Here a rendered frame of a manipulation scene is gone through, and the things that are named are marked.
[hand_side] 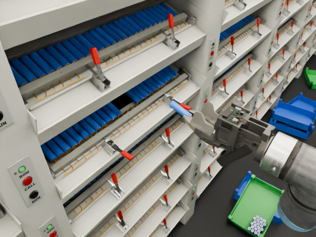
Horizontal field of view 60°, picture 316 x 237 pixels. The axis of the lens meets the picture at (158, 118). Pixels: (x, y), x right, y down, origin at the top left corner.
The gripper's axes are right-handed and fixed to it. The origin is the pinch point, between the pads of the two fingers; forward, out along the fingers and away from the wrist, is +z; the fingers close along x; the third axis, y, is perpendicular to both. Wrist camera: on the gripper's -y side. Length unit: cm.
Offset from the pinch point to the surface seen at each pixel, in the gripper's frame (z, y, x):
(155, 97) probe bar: 17.2, -5.6, -7.3
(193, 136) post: 12.0, -34.7, -27.3
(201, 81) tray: 12.3, -7.3, -27.1
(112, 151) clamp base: 12.9, -8.1, 16.2
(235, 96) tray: 17, -46, -81
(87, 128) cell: 21.3, -4.7, 16.9
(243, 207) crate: -13, -99, -56
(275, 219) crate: -31, -100, -62
